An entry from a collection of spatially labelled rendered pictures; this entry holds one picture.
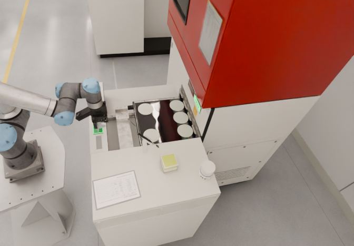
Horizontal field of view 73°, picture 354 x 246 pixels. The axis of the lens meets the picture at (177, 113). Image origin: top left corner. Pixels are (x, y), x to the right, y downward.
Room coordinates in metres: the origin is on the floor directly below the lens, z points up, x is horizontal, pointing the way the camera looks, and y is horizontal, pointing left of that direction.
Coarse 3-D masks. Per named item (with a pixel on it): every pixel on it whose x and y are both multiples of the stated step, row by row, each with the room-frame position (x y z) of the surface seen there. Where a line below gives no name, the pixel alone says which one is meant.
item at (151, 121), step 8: (136, 104) 1.05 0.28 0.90; (152, 104) 1.08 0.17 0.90; (160, 104) 1.09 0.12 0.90; (168, 104) 1.10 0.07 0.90; (136, 112) 0.99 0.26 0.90; (152, 112) 1.01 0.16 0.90; (160, 112) 1.02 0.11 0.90; (168, 112) 1.03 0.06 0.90; (184, 112) 1.06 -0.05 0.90; (144, 120) 0.93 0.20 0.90; (152, 120) 0.94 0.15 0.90; (160, 120) 0.96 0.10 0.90; (168, 120) 0.97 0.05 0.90; (144, 128) 0.87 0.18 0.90; (152, 128) 0.88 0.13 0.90; (160, 128) 0.89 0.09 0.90; (168, 128) 0.90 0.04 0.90; (176, 128) 0.92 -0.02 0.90; (192, 128) 0.94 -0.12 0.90; (160, 136) 0.83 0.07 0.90; (168, 136) 0.84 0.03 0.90; (176, 136) 0.85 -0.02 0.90; (192, 136) 0.87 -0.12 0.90
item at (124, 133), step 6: (120, 114) 0.96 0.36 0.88; (120, 126) 0.86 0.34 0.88; (126, 126) 0.87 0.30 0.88; (120, 132) 0.82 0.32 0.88; (126, 132) 0.83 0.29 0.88; (120, 138) 0.78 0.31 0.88; (126, 138) 0.79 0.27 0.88; (120, 144) 0.74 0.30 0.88; (126, 144) 0.75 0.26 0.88; (132, 144) 0.75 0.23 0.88
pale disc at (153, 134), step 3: (150, 129) 0.87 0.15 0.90; (153, 129) 0.88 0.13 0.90; (144, 132) 0.84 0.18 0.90; (147, 132) 0.84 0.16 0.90; (150, 132) 0.85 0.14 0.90; (153, 132) 0.85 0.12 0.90; (156, 132) 0.86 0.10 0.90; (147, 135) 0.82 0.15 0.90; (150, 135) 0.83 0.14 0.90; (153, 135) 0.83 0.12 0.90; (156, 135) 0.83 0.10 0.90; (159, 135) 0.84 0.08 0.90; (150, 138) 0.81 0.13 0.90; (153, 138) 0.81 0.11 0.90; (156, 138) 0.81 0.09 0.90; (153, 141) 0.79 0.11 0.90
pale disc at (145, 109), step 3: (141, 105) 1.05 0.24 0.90; (144, 105) 1.06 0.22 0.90; (147, 105) 1.06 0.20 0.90; (150, 105) 1.07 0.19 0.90; (138, 108) 1.02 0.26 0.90; (141, 108) 1.03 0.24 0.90; (144, 108) 1.03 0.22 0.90; (147, 108) 1.04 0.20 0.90; (150, 108) 1.04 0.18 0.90; (141, 111) 1.00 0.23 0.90; (144, 111) 1.01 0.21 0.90; (147, 111) 1.01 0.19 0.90; (150, 111) 1.02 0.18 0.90; (144, 114) 0.98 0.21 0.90
